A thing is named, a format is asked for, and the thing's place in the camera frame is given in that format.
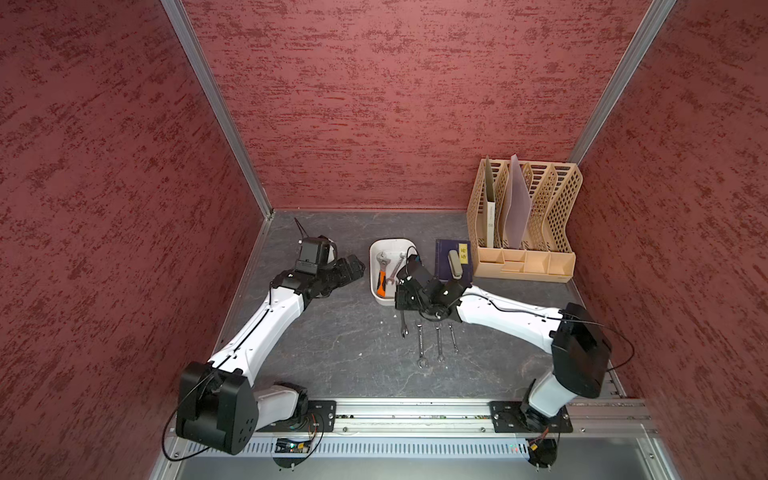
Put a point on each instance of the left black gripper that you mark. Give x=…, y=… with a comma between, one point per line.
x=341, y=264

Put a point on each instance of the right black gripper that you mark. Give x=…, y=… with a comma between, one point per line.
x=401, y=303

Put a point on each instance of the orange handled adjustable wrench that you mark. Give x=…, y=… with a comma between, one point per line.
x=383, y=261

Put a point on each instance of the large silver combination wrench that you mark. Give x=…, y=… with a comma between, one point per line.
x=404, y=331

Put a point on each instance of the white plastic storage tray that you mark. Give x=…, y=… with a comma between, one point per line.
x=392, y=248

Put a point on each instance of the tiny silver wrench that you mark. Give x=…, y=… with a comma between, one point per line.
x=453, y=339

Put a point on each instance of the small silver combination wrench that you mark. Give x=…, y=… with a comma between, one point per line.
x=439, y=344

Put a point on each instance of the medium silver combination wrench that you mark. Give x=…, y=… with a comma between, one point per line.
x=422, y=361

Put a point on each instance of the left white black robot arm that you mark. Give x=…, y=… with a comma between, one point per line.
x=218, y=406

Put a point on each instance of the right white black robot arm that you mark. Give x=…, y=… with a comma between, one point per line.
x=579, y=349

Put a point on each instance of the dark blue notebook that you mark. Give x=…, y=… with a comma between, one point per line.
x=442, y=268

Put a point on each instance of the beige stapler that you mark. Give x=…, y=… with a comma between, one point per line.
x=455, y=264

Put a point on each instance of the white booklet in organizer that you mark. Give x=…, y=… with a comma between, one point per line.
x=489, y=210

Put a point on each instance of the translucent plastic folder sheet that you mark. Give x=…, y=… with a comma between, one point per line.
x=517, y=206

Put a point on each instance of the tan plastic file organizer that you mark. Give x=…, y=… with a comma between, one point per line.
x=545, y=254

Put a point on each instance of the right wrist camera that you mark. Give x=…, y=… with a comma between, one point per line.
x=416, y=274

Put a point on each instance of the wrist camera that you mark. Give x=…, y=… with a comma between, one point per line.
x=416, y=274
x=315, y=254

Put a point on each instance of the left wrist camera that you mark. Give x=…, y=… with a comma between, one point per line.
x=315, y=254

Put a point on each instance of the aluminium front rail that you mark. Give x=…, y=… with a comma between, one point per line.
x=601, y=418

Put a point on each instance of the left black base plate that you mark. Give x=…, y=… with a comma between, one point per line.
x=308, y=417

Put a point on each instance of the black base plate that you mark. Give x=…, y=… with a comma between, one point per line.
x=308, y=417
x=519, y=418

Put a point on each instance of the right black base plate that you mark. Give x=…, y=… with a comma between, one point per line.
x=519, y=418

